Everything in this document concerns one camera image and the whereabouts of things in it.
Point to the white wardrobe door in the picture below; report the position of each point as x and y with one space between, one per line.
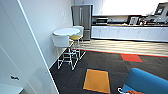
20 50

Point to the orange garment with white print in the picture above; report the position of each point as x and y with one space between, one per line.
135 92

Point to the pale blue padded board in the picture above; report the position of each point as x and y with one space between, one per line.
66 31

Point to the grey refrigerator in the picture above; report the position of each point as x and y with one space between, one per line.
82 20

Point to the black microwave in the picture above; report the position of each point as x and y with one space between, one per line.
101 20

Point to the white kitchen upper cabinets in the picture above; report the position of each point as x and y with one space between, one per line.
98 6

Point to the white kitchen base cabinets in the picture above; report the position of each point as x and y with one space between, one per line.
130 33

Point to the silver kettle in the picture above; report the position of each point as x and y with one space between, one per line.
133 20

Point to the grey coffee machine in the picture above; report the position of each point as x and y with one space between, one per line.
160 11

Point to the small dark wall fitting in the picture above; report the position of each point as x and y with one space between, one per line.
14 77

